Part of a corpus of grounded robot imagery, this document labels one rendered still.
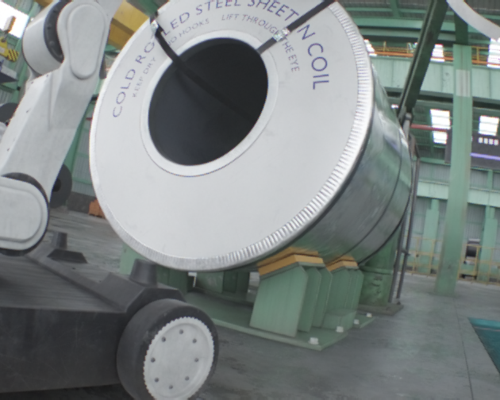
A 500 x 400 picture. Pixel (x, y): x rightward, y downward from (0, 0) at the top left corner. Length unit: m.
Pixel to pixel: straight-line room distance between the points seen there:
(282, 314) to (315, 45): 0.90
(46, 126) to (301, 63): 0.90
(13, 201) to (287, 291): 1.02
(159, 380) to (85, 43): 0.58
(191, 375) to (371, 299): 2.22
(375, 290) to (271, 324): 1.48
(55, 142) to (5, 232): 0.19
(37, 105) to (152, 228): 0.88
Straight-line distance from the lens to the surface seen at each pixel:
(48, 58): 0.79
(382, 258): 2.92
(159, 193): 1.52
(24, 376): 0.62
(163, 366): 0.69
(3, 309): 0.57
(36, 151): 0.75
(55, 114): 0.76
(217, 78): 1.89
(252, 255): 1.30
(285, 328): 1.47
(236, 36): 1.57
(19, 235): 0.70
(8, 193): 0.68
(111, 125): 1.80
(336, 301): 2.05
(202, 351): 0.75
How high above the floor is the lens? 0.32
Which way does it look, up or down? 4 degrees up
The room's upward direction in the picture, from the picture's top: 10 degrees clockwise
